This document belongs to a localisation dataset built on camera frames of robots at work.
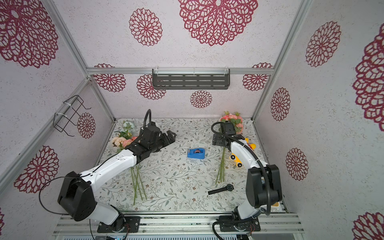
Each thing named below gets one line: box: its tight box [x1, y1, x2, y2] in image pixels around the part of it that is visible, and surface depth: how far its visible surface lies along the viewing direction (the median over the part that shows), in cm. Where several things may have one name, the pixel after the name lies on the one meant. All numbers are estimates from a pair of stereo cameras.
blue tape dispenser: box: [187, 148, 206, 160], surface depth 99 cm
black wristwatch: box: [208, 184, 234, 195], surface depth 87 cm
